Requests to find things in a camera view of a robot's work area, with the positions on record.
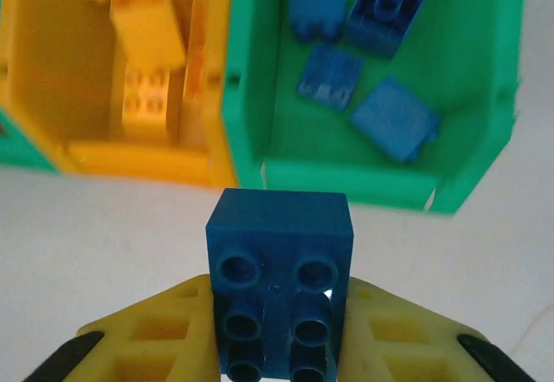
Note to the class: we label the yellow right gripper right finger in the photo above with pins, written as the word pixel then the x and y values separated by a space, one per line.
pixel 398 347

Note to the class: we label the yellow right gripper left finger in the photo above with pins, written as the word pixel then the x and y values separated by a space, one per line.
pixel 143 343

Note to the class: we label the green plastic bin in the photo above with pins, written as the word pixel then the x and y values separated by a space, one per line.
pixel 346 178
pixel 21 152

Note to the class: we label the yellow plastic bin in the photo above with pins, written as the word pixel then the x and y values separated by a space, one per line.
pixel 52 74

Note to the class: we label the yellow lego brick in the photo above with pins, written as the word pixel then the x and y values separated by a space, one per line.
pixel 197 53
pixel 145 92
pixel 147 27

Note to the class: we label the blue lego brick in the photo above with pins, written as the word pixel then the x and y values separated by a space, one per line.
pixel 331 76
pixel 396 118
pixel 318 1
pixel 387 9
pixel 277 235

